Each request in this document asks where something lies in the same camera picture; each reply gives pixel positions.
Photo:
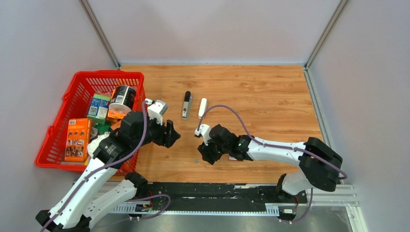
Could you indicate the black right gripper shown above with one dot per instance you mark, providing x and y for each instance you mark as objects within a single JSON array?
[{"x": 207, "y": 153}]

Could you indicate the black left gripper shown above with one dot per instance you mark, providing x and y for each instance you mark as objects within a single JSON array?
[{"x": 171, "y": 135}]

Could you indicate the black stapler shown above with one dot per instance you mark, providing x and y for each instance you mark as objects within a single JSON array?
[{"x": 186, "y": 105}]

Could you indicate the white stapler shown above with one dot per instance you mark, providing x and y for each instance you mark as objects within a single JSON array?
[{"x": 202, "y": 107}]

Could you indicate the red white staple box sleeve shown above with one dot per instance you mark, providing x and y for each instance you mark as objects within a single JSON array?
[{"x": 232, "y": 158}]

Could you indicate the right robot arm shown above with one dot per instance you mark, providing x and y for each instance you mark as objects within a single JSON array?
[{"x": 319, "y": 165}]

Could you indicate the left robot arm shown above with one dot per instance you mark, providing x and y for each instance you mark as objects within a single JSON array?
[{"x": 78, "y": 211}]

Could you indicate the orange snack packet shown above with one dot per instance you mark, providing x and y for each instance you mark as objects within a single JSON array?
[{"x": 115, "y": 115}]

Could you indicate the black white cylindrical can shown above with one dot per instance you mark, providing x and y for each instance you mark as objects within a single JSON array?
[{"x": 129, "y": 97}]

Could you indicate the green blue carton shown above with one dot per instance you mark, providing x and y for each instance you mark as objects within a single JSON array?
[{"x": 98, "y": 108}]

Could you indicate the crumpled white plastic bag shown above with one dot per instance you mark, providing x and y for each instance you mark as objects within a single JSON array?
[{"x": 93, "y": 145}]

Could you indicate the orange product box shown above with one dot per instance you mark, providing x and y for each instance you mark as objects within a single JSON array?
[{"x": 78, "y": 137}]

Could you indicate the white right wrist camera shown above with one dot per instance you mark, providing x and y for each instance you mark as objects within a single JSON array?
[{"x": 204, "y": 132}]

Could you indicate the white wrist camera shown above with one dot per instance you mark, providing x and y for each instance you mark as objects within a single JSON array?
[
  {"x": 156, "y": 110},
  {"x": 204, "y": 132}
]

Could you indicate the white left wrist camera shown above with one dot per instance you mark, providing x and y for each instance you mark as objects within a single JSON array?
[{"x": 156, "y": 110}]

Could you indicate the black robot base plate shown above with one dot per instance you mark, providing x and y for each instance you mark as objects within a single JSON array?
[{"x": 178, "y": 196}]

